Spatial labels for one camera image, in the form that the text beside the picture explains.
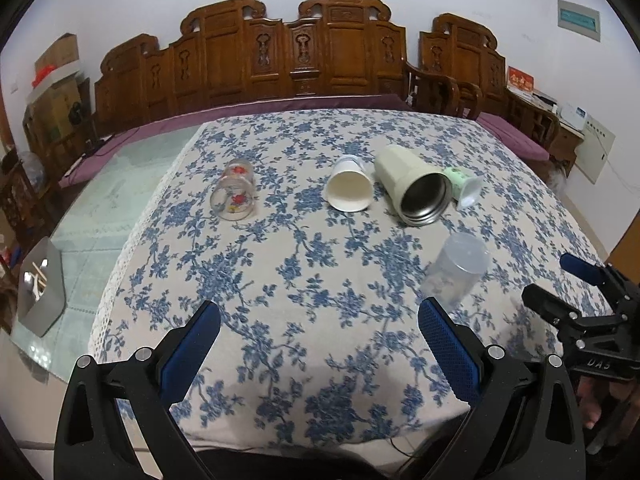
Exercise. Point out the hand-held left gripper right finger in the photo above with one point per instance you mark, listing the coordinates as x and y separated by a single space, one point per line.
447 355

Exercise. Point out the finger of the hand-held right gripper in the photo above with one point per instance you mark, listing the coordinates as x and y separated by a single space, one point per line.
547 302
580 266

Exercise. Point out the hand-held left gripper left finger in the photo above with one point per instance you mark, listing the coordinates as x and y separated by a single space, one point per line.
192 350

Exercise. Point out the clear plastic cup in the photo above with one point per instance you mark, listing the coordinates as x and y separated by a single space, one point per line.
452 270

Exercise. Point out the small green cup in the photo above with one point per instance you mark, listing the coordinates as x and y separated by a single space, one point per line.
462 185

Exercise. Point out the floral printed glass cup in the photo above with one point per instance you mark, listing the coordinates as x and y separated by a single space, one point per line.
235 192

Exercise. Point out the cream steel-lined tumbler cup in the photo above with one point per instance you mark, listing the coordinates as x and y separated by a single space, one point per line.
405 180

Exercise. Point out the white paper cup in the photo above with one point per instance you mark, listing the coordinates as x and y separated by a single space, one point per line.
348 187

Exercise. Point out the person's right hand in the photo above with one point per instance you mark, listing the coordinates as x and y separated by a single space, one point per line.
592 402

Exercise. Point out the wooden side table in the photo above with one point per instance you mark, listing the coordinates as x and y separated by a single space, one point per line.
555 135

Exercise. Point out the blue floral tablecloth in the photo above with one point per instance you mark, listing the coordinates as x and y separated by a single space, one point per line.
310 270

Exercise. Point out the small purple seat cushion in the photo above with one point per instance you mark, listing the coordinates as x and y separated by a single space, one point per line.
510 135

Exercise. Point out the white box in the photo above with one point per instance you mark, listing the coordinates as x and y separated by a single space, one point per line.
572 114

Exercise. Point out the grey metal bin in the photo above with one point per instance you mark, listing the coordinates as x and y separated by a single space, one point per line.
45 300

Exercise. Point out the red card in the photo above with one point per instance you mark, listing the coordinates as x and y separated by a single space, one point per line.
520 79

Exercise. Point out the long purple seat cushion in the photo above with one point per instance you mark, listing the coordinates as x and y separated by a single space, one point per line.
150 130

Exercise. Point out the dark wooden chair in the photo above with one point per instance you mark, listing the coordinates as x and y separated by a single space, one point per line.
20 195

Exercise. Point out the carved wooden armchair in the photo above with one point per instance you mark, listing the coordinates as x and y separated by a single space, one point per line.
460 60

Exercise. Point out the large cardboard box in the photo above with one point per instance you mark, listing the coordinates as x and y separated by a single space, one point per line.
57 110

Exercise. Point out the carved wooden sofa bench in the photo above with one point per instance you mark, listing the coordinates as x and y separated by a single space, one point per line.
235 60

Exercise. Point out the small cardboard box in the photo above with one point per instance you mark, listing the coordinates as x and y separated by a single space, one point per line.
59 55

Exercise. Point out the white wall panel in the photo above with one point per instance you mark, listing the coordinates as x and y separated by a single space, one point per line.
597 147

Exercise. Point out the grey wall electrical panel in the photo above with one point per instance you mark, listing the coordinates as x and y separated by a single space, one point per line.
579 19

